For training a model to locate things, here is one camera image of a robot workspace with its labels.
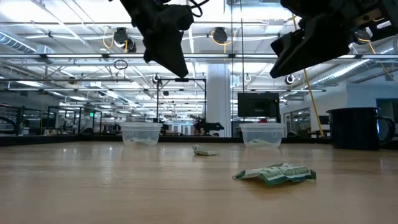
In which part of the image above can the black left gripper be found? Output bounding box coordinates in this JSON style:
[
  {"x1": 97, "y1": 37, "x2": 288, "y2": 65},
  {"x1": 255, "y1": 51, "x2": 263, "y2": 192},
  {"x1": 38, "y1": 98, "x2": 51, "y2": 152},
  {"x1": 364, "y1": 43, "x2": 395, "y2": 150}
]
[{"x1": 119, "y1": 0, "x2": 195, "y2": 79}]

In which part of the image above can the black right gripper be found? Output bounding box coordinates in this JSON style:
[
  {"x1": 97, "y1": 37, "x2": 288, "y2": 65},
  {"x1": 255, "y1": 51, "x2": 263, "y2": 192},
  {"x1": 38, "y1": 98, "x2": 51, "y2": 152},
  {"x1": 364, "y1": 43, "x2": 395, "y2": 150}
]
[{"x1": 269, "y1": 0, "x2": 384, "y2": 79}]

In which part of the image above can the white building pillar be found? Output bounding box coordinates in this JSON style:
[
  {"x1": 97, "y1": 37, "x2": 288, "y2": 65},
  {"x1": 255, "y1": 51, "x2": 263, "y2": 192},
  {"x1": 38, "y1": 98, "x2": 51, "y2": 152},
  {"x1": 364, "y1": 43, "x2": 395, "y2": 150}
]
[{"x1": 206, "y1": 63, "x2": 233, "y2": 138}]

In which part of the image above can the black monitor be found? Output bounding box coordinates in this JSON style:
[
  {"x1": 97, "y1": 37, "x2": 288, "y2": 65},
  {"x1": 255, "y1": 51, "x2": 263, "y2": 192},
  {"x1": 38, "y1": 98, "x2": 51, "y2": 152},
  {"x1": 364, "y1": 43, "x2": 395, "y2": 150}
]
[{"x1": 238, "y1": 92, "x2": 280, "y2": 118}]

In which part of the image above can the clear round plastic container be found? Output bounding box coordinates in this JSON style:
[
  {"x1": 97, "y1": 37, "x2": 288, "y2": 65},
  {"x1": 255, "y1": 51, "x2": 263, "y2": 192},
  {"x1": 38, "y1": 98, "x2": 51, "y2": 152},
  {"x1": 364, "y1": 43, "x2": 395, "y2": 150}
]
[
  {"x1": 119, "y1": 121, "x2": 164, "y2": 147},
  {"x1": 239, "y1": 123, "x2": 285, "y2": 149}
]

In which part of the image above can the black enamel mug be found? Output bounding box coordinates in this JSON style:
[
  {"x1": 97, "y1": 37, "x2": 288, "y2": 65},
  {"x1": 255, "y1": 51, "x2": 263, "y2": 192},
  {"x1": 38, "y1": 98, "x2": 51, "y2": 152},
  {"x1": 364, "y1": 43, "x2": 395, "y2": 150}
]
[{"x1": 326, "y1": 107, "x2": 396, "y2": 151}]

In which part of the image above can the dark green sachet packet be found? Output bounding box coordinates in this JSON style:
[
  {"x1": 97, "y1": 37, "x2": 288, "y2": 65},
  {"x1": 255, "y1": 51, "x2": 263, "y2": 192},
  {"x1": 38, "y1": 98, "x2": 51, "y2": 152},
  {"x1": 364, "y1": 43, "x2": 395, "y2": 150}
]
[{"x1": 232, "y1": 162, "x2": 317, "y2": 187}]

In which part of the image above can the black ceiling cable reel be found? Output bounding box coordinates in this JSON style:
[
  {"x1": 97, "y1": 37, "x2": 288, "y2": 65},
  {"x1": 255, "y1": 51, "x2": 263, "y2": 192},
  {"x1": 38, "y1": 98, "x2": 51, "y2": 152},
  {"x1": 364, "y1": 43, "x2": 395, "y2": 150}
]
[
  {"x1": 113, "y1": 27, "x2": 137, "y2": 53},
  {"x1": 211, "y1": 27, "x2": 229, "y2": 45}
]

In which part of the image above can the black background rig frame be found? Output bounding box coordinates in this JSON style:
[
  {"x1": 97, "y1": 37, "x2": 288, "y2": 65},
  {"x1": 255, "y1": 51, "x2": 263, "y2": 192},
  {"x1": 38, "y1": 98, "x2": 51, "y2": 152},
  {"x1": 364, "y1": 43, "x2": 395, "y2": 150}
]
[{"x1": 155, "y1": 78, "x2": 208, "y2": 126}]

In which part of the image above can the black looped cable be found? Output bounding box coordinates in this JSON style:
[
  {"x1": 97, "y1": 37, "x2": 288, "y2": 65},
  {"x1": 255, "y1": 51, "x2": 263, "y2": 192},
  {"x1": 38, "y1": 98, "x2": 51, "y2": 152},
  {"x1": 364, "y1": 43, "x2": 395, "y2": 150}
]
[{"x1": 185, "y1": 0, "x2": 210, "y2": 18}]

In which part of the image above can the black hanging cable loop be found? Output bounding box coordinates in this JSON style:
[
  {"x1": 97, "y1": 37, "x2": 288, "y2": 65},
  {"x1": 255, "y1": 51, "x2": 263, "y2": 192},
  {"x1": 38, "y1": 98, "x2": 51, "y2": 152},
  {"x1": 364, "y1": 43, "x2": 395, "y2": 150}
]
[{"x1": 113, "y1": 59, "x2": 129, "y2": 71}]

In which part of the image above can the yellow hanging cable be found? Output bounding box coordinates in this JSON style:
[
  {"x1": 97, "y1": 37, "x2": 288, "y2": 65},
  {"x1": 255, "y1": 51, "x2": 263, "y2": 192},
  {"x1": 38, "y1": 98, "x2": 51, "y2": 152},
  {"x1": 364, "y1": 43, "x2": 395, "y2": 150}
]
[{"x1": 291, "y1": 14, "x2": 325, "y2": 137}]

